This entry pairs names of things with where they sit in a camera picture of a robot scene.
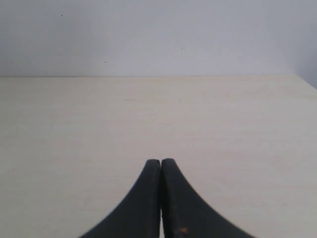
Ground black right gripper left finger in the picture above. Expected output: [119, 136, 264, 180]
[82, 159, 160, 238]

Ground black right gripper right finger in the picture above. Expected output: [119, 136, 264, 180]
[161, 159, 252, 238]

